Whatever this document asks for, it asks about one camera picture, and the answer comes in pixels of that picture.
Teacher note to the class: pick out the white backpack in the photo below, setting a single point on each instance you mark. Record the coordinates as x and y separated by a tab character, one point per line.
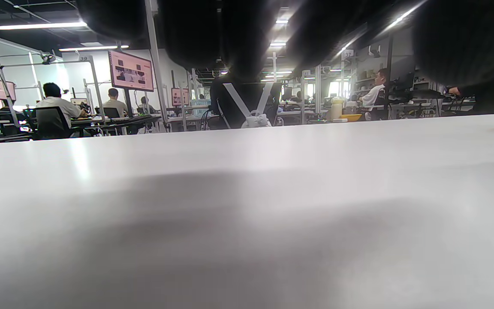
256	121

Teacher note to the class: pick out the black monitor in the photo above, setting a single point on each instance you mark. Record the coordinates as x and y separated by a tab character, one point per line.
403	73

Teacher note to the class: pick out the black mesh chair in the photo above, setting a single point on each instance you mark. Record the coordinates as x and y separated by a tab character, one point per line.
49	124

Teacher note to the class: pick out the person's left hand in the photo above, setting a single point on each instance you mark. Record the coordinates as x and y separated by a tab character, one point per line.
230	34

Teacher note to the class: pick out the large pink monitor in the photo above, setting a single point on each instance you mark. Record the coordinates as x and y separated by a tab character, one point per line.
131	71

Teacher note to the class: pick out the yellow bowl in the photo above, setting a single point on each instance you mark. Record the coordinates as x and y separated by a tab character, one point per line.
350	117

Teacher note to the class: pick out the cream jar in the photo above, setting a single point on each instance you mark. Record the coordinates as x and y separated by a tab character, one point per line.
336	109

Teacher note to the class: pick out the ceiling light strip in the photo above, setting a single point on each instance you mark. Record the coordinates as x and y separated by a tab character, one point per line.
94	48
41	25

